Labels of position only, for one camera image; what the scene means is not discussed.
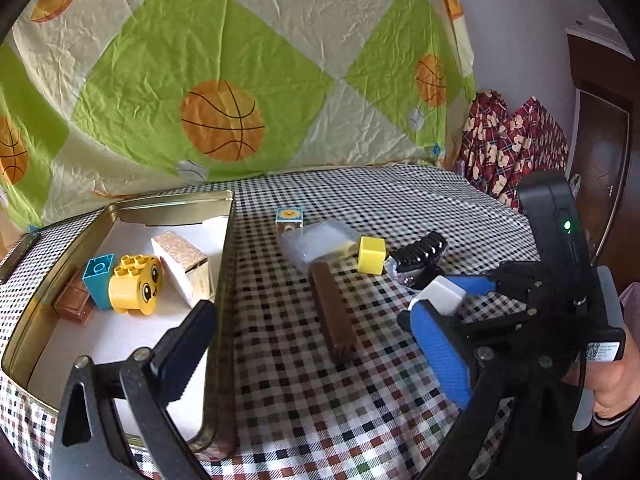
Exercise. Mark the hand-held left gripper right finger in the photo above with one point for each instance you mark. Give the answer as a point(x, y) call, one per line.
point(442, 355)

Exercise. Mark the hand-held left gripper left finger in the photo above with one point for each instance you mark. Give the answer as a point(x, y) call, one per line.
point(185, 355)

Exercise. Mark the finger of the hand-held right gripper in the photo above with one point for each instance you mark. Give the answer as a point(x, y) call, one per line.
point(505, 327)
point(477, 286)

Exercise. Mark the white charger adapter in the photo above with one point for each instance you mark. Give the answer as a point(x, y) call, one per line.
point(440, 294)

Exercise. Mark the black hair claw clip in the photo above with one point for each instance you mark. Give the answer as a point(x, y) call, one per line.
point(420, 252)

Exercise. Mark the yellow face toy brick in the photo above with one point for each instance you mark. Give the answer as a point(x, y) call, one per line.
point(135, 290)

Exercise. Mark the beige wooden block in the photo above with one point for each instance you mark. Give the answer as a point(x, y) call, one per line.
point(185, 270)

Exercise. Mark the yellow cube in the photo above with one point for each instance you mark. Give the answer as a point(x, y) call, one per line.
point(371, 255)

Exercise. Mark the teal toy block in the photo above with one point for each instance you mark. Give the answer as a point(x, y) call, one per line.
point(97, 285)

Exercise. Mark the long brown bar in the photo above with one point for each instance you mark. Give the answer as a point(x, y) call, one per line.
point(332, 315)

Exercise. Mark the brown chocolate-like tile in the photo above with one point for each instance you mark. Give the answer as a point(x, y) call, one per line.
point(74, 302)

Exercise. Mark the gold metal tin box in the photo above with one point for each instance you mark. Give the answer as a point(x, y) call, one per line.
point(175, 207)

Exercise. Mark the clear plastic box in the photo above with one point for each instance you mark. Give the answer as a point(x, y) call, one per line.
point(317, 242)

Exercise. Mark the sun print toy block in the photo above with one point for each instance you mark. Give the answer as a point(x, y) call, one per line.
point(290, 217)

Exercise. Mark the person's right forearm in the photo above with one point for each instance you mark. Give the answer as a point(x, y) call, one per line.
point(607, 435)

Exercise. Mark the person's right hand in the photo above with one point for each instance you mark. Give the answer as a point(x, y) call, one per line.
point(615, 385)

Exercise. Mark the white paper liner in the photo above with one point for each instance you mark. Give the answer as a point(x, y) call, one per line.
point(125, 332)

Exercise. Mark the dark brown wooden door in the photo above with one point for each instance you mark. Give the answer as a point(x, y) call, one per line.
point(605, 150)

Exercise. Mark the red bear print cloth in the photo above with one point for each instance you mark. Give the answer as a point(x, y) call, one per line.
point(505, 140)

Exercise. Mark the dark flat rectangular device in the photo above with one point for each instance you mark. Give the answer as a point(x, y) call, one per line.
point(17, 257)

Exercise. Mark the basketball print green sheet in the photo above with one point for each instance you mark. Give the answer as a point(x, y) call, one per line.
point(200, 35)

